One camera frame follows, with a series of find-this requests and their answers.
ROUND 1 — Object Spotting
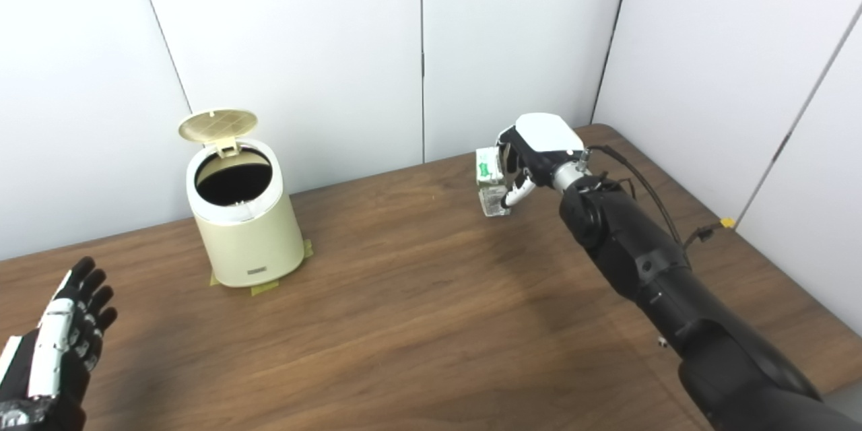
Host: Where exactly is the white and black right hand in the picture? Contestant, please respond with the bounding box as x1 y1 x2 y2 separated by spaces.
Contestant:
496 113 585 208

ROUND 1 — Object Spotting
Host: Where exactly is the white and black left hand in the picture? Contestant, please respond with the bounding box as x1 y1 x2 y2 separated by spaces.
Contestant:
0 256 119 431

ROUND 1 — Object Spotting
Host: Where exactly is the white and green milk carton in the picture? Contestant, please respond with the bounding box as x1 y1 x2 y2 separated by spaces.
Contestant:
475 147 512 218

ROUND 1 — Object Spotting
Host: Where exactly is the cream-colored round bin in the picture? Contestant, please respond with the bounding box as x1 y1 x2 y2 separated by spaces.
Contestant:
186 139 305 288

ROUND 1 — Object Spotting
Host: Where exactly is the cream round bin lid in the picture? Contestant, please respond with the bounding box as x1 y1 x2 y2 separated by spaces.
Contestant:
178 108 259 158

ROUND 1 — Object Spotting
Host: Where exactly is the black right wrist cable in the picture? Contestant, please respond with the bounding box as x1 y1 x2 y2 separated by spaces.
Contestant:
579 144 736 263

